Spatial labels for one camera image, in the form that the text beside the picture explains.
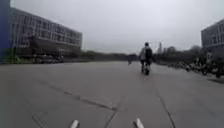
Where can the blue wall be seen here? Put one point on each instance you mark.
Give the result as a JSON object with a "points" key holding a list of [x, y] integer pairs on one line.
{"points": [[4, 30]]}

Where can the long grey glazed building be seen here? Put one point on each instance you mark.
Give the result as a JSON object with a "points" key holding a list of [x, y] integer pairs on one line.
{"points": [[43, 33]]}

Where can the dark scooter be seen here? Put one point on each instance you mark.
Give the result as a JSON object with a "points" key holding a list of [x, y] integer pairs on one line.
{"points": [[146, 69]]}

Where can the dark grey building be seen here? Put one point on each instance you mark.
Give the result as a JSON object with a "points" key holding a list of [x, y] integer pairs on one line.
{"points": [[213, 38]]}

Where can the grey concrete pavement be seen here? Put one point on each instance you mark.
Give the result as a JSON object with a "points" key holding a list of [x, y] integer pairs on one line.
{"points": [[100, 90]]}

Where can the distant tower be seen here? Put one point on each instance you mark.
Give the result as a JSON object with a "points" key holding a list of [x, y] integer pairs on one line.
{"points": [[160, 46]]}

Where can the row of parked scooters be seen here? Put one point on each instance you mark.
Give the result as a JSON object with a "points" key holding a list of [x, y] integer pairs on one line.
{"points": [[203, 67]]}

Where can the robot's own part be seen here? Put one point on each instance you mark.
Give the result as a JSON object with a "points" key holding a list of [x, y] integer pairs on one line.
{"points": [[139, 123], [74, 124]]}

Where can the distant row of trees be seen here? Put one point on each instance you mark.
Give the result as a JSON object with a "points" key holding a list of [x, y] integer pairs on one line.
{"points": [[106, 56]]}

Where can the row of parked bicycles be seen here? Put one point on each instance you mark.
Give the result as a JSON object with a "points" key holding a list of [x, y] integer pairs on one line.
{"points": [[45, 59]]}

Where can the person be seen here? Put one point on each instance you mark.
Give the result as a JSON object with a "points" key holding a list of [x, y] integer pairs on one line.
{"points": [[146, 55]]}

